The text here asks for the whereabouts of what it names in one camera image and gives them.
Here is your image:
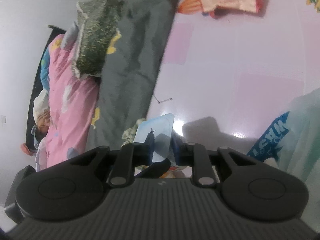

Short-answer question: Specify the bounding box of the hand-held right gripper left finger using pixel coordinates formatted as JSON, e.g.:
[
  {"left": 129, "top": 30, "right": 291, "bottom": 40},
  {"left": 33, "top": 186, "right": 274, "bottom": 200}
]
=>
[{"left": 69, "top": 129, "right": 155, "bottom": 187}]

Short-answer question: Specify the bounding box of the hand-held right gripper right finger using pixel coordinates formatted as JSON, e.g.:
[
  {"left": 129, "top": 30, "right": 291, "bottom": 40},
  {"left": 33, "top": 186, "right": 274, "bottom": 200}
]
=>
[{"left": 173, "top": 133, "right": 271, "bottom": 187}]

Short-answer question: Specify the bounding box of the light blue packet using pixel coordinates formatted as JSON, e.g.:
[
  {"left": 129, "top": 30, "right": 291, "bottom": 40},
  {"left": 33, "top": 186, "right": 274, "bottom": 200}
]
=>
[{"left": 134, "top": 113, "right": 175, "bottom": 167}]

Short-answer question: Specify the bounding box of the floral cloth piece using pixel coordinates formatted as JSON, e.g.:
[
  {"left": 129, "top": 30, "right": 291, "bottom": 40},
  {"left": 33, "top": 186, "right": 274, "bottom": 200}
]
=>
[{"left": 122, "top": 118, "right": 147, "bottom": 148}]

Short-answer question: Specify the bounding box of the grey quilt with yellow print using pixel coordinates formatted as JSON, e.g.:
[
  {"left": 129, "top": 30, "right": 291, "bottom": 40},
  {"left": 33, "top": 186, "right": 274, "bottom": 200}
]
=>
[{"left": 86, "top": 0, "right": 193, "bottom": 156}]

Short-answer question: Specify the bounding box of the pink printed blanket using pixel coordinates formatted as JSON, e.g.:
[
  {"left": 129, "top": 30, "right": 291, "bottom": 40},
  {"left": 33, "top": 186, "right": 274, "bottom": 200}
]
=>
[{"left": 35, "top": 34, "right": 103, "bottom": 168}]

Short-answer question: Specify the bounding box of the plush doll with white hat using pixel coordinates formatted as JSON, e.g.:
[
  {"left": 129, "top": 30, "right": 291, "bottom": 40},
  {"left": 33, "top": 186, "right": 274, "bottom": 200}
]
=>
[{"left": 31, "top": 89, "right": 52, "bottom": 153}]

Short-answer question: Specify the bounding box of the white packet with blue banner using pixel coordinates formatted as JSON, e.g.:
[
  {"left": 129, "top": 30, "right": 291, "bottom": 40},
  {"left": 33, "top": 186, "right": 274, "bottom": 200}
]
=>
[{"left": 246, "top": 87, "right": 320, "bottom": 207}]

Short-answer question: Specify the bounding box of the black boxy object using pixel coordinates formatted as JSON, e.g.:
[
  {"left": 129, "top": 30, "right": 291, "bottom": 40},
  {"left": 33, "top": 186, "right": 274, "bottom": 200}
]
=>
[{"left": 3, "top": 166, "right": 37, "bottom": 225}]

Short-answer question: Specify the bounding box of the thin dark wire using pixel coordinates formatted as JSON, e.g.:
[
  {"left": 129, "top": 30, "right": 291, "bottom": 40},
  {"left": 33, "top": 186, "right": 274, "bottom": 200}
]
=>
[{"left": 153, "top": 94, "right": 173, "bottom": 105}]

